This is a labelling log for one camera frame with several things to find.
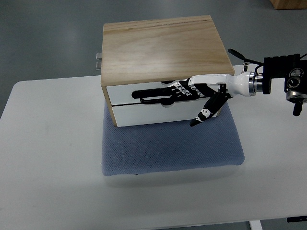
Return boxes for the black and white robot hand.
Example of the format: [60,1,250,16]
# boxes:
[160,71,258,127]

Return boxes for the black drawer handle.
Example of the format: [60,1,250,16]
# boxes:
[131,87,177,105]

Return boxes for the white drawer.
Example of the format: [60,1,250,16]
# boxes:
[106,78,214,106]
[112,97,209,127]

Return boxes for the wooden drawer cabinet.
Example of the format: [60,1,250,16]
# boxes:
[101,16,235,126]

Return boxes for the blue-grey mesh mat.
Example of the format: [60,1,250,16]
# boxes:
[102,104,245,176]

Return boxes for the wooden box in corner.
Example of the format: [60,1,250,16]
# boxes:
[270,0,307,10]

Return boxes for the white table leg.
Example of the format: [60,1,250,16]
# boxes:
[249,220,263,230]

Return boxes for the black table control panel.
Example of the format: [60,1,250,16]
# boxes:
[286,216,307,223]

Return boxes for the metal bracket behind cabinet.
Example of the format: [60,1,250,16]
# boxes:
[96,52,102,70]

